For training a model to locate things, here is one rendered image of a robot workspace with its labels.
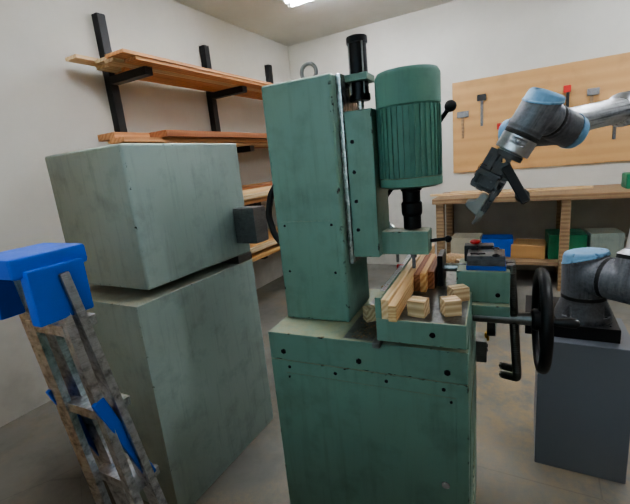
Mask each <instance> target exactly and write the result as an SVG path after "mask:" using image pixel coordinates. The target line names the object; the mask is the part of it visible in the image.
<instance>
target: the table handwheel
mask: <svg viewBox="0 0 630 504"><path fill-rule="evenodd" d="M473 321H477V322H490V323H503V324H513V323H516V324H518V325H529V326H531V331H532V350H533V359H534V365H535V368H536V371H537V372H538V373H540V374H543V375H544V374H547V373H548V372H549V371H550V368H551V364H552V358H553V347H554V303H553V291H552V284H551V278H550V275H549V272H548V270H547V269H546V268H544V267H539V268H537V269H536V271H535V273H534V277H533V286H532V303H531V312H518V314H517V317H511V315H510V317H498V316H484V315H473Z"/></svg>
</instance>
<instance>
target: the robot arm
mask: <svg viewBox="0 0 630 504"><path fill-rule="evenodd" d="M565 100H566V97H565V96H563V95H561V94H558V93H556V92H553V91H550V90H546V89H543V88H538V87H532V88H530V89H529V90H528V91H527V93H526V95H525V96H524V97H523V98H522V101H521V103H520V104H519V106H518V108H517V109H516V111H515V113H514V115H513V116H512V118H510V119H507V120H505V121H503V122H502V124H501V125H500V127H499V130H498V141H497V143H496V146H499V147H500V148H498V149H496V148H494V147H491V149H490V150H489V152H488V154H487V156H486V157H485V159H484V161H483V162H482V163H481V164H480V165H481V166H480V165H479V166H480V167H479V166H478V168H479V169H478V170H476V171H475V172H476V173H475V174H474V175H475V176H474V177H473V178H472V180H471V181H470V182H471V183H470V185H471V186H473V187H476V189H478V190H480V191H484V192H483V193H481V194H480V195H479V197H478V198H476V199H468V200H467V201H466V204H465V206H466V207H467V208H468V209H469V210H470V211H471V212H472V213H473V214H474V215H475V218H474V220H473V222H472V224H475V223H477V222H479V221H480V220H481V219H482V217H483V216H484V214H485V213H486V211H487V210H488V208H489V207H490V205H491V204H492V202H493V201H494V199H495V198H496V196H498V195H499V194H500V192H501V191H502V189H503V187H504V186H505V184H506V182H507V181H508V182H509V184H510V186H511V187H512V189H513V191H514V193H515V199H516V201H518V202H520V203H521V204H525V203H527V202H529V201H530V198H529V197H530V193H529V191H528V190H526V189H524V187H523V186H522V184H521V182H520V180H519V179H518V177H517V175H516V173H515V172H514V170H513V168H512V166H511V165H510V164H511V163H510V162H511V161H512V160H513V161H516V162H518V163H521V161H522V160H523V159H522V157H523V158H525V159H528V157H529V156H530V154H531V153H532V151H533V150H534V148H535V147H537V146H551V145H558V146H559V147H560V148H565V149H570V148H574V147H576V146H578V145H579V144H581V143H582V142H583V141H584V140H585V138H586V137H587V135H588V133H589V130H593V129H597V128H601V127H605V126H609V125H611V126H614V127H623V126H627V125H630V91H625V92H620V93H617V94H615V95H613V96H612V97H611V98H610V99H608V100H604V101H599V102H594V103H589V104H585V105H580V106H575V107H570V108H569V107H567V106H566V105H564V103H565ZM501 159H505V160H506V161H505V162H504V163H501ZM485 192H486V193H485ZM487 193H489V195H488V194H487ZM485 199H486V200H485ZM483 202H484V203H483ZM610 255H611V253H610V250H608V249H605V248H595V247H584V248H575V249H570V250H567V251H565V252H564V253H563V257H562V262H561V264H562V266H561V295H560V298H559V300H558V302H557V304H556V306H555V308H554V316H555V317H556V318H574V319H577V320H579V321H580V326H584V327H600V326H606V325H609V324H610V323H612V321H613V314H612V311H611V309H610V306H609V304H608V301H607V299H609V300H613V301H617V302H621V303H625V304H629V305H630V230H629V234H628V238H627V242H626V246H625V248H624V249H622V250H620V251H618V252H617V254H616V258H612V257H610Z"/></svg>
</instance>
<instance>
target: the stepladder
mask: <svg viewBox="0 0 630 504"><path fill-rule="evenodd" d="M85 261H87V255H86V251H85V247H84V245H83V244H82V243H41V244H36V245H31V246H26V247H21V248H17V249H12V250H7V251H2V252H0V320H5V319H8V318H10V317H13V316H16V315H19V317H20V320H21V322H22V324H23V327H24V329H25V332H26V334H27V337H28V339H29V342H30V344H31V346H32V349H33V351H34V354H35V356H36V359H37V361H38V364H39V366H40V368H41V371H42V373H43V376H44V378H45V381H46V383H47V385H48V388H49V389H48V390H47V391H46V394H47V395H48V396H49V398H50V399H51V400H52V401H53V402H54V404H55V405H56V407H57V410H58V412H59V415H60V417H61V420H62V422H63V425H64V427H65V429H66V432H67V434H68V437H69V439H70V442H71V444H72V447H73V449H74V451H75V454H76V456H77V459H78V461H79V464H80V466H81V468H82V471H83V473H84V476H85V478H86V481H87V483H88V486H89V488H90V490H91V493H92V495H93V498H94V500H95V503H96V504H112V503H111V500H110V498H109V495H108V492H107V490H106V487H105V485H104V482H103V480H104V481H106V483H107V485H108V487H109V489H110V491H111V493H112V496H113V498H114V500H115V502H116V504H144V503H143V500H142V498H141V495H140V491H141V490H142V489H143V490H144V492H145V495H146V497H147V499H148V501H149V504H167V501H166V499H165V497H164V494H163V492H162V490H161V487H160V485H159V482H158V480H157V478H156V476H157V475H158V474H159V473H160V470H159V466H158V465H156V464H154V463H151V462H150V460H149V459H148V456H147V454H146V452H145V449H144V447H143V445H142V442H141V440H140V438H139V435H138V433H137V430H136V428H135V426H134V423H133V421H132V419H131V416H130V414H129V412H128V409H127V407H128V406H129V405H131V400H130V396H129V395H126V394H122V393H120V390H119V388H118V386H117V383H116V381H115V378H114V376H113V374H112V371H111V369H110V367H109V364H108V362H107V360H106V357H105V355H104V352H103V350H102V348H101V345H100V343H99V341H98V338H97V336H96V333H95V331H94V329H93V326H92V325H94V324H97V323H98V322H97V318H96V314H95V313H89V312H86V310H88V309H90V308H93V307H94V304H93V300H92V296H91V292H90V287H89V283H88V279H87V275H86V270H85V266H84V262H85ZM89 446H90V447H89ZM90 448H91V449H90ZM123 449H124V450H125V452H126V453H124V450H123ZM91 450H92V452H93V454H94V457H95V459H96V461H97V463H98V465H99V467H97V464H96V462H95V459H94V457H93V454H92V452H91Z"/></svg>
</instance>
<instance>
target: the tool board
mask: <svg viewBox="0 0 630 504"><path fill-rule="evenodd" d="M532 87H538V88H543V89H546V90H550V91H553V92H556V93H558V94H561V95H563V96H565V97H566V100H565V103H564V105H566V106H567V107H569V108H570V107H575V106H580V105H585V104H589V103H594V102H599V101H604V100H608V99H610V98H611V97H612V96H613V95H615V94H617V93H620V92H625V91H630V52H627V53H621V54H616V55H610V56H604V57H599V58H593V59H587V60H582V61H576V62H570V63H565V64H559V65H553V66H548V67H542V68H536V69H531V70H525V71H519V72H514V73H508V74H502V75H497V76H491V77H485V78H480V79H474V80H468V81H463V82H457V83H452V100H454V101H455V102H456V104H457V106H456V109H455V110H454V111H453V173H463V172H475V171H476V170H478V169H479V168H478V166H479V165H480V164H481V163H482V162H483V161H484V159H485V157H486V156H487V154H488V152H489V150H490V149H491V147H494V148H496V149H498V148H500V147H499V146H496V143H497V141H498V130H499V127H500V125H501V124H502V122H503V121H505V120H507V119H510V118H512V116H513V115H514V113H515V111H516V109H517V108H518V106H519V104H520V103H521V101H522V98H523V97H524V96H525V95H526V93H527V91H528V90H529V89H530V88H532ZM522 159H523V160H522V161H521V163H518V162H516V161H513V160H512V161H511V162H510V163H511V164H510V165H511V166H512V168H513V169H520V168H534V167H548V166H562V165H577V164H591V163H605V162H619V161H630V125H627V126H623V127H614V126H611V125H609V126H605V127H601V128H597V129H593V130H589V133H588V135H587V137H586V138H585V140H584V141H583V142H582V143H581V144H579V145H578V146H576V147H574V148H570V149H565V148H560V147H559V146H558V145H551V146H537V147H535V148H534V150H533V151H532V153H531V154H530V156H529V157H528V159H525V158H523V157H522ZM480 166H481V165H480ZM480 166H479V167H480Z"/></svg>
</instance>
